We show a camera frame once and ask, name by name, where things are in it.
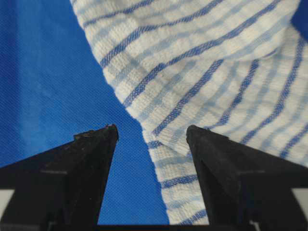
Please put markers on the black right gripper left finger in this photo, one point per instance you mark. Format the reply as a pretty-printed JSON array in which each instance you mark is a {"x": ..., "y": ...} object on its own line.
[{"x": 61, "y": 189}]

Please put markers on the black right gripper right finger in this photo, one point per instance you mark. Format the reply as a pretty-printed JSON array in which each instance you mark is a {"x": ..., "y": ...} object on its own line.
[{"x": 245, "y": 189}]

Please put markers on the white blue-striped towel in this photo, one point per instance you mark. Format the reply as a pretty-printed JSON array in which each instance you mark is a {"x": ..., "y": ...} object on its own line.
[{"x": 236, "y": 67}]

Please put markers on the blue table cloth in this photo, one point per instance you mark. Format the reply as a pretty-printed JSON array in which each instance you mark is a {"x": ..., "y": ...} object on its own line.
[{"x": 52, "y": 87}]

